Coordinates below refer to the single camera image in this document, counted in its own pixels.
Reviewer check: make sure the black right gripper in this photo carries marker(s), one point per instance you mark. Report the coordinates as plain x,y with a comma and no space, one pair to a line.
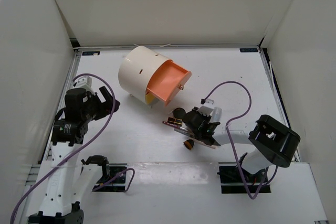
205,117

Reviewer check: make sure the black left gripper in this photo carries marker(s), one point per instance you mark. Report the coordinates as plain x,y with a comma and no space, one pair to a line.
107,106

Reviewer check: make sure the pink eyeshadow palette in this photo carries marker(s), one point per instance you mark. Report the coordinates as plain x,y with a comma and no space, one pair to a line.
207,140

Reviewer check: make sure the clear plastic cylinder container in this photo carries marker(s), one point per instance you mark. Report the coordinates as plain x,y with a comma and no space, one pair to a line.
216,115

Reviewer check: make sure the black round powder jar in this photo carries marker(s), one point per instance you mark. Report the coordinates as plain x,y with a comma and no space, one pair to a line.
179,113

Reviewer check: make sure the red lip gloss tube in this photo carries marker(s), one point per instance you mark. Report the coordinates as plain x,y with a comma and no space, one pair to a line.
173,125

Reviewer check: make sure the pink top drawer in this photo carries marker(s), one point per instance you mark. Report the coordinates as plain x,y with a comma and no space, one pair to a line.
167,81

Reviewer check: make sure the yellow drawer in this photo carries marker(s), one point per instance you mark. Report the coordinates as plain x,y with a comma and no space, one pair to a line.
149,98

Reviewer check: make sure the cream cylindrical drawer organizer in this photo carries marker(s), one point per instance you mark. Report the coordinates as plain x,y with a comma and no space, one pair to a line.
137,68

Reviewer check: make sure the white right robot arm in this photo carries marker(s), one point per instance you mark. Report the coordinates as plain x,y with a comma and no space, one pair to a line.
269,143

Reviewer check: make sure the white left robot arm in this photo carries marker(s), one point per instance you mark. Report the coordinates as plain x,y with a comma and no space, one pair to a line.
63,196

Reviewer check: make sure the grey eyeliner pencil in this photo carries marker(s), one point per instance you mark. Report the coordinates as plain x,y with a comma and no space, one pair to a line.
184,132

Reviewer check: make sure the black gold lipstick box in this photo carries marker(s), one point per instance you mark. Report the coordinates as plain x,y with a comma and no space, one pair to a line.
175,121

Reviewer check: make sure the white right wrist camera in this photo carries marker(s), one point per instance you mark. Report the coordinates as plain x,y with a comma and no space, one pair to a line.
207,107

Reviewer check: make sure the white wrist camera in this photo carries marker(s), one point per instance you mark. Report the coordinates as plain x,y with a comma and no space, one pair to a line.
84,82
207,107

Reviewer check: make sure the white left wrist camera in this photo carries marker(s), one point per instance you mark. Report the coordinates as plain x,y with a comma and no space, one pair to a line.
84,82

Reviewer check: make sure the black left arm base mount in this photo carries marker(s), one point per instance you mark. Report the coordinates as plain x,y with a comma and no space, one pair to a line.
116,186

